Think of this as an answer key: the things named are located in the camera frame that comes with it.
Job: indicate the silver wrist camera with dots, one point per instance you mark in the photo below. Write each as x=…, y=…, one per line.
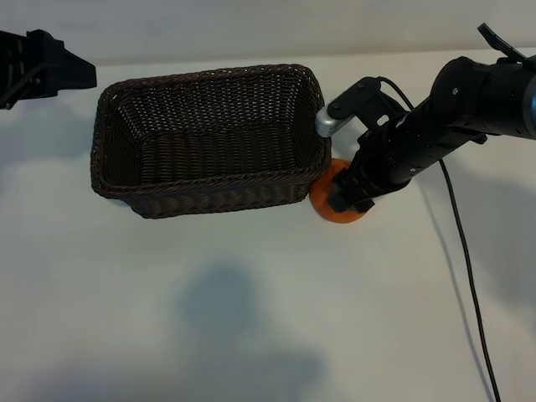
x=328, y=123

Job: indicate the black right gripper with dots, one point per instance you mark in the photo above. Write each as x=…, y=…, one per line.
x=385, y=159

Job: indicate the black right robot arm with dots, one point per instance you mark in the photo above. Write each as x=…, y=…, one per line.
x=481, y=96

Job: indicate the black camera bracket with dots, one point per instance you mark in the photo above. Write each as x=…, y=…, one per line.
x=360, y=96

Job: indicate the orange fruit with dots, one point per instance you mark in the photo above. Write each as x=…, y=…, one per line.
x=324, y=197

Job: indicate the dark brown wicker basket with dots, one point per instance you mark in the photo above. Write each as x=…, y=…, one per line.
x=209, y=138

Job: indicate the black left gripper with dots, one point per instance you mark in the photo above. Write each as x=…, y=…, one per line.
x=29, y=67

